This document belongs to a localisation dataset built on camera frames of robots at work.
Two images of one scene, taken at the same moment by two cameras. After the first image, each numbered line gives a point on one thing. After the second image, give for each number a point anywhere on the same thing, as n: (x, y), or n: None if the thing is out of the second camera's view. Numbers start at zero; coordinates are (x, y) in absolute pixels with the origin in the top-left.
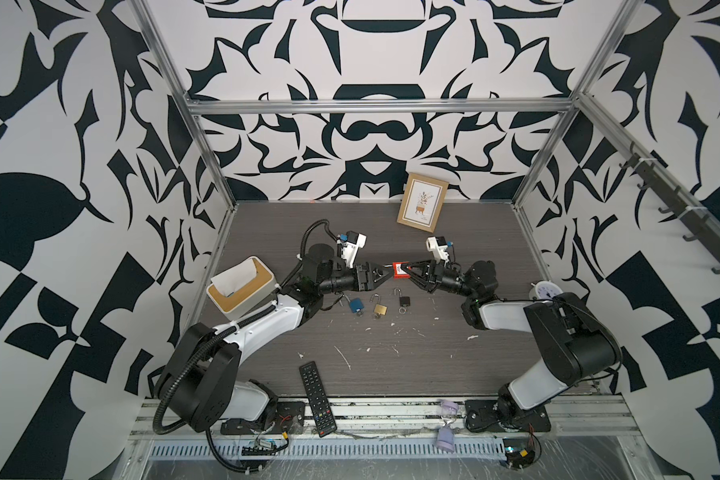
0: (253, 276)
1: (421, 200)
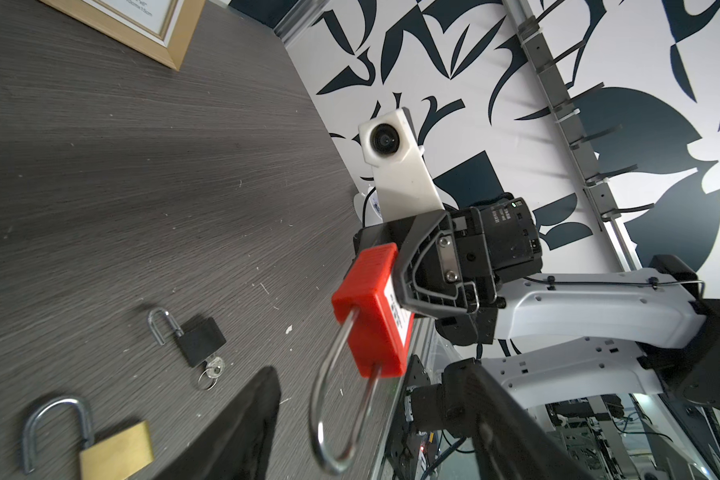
0: None
1: (161, 30)
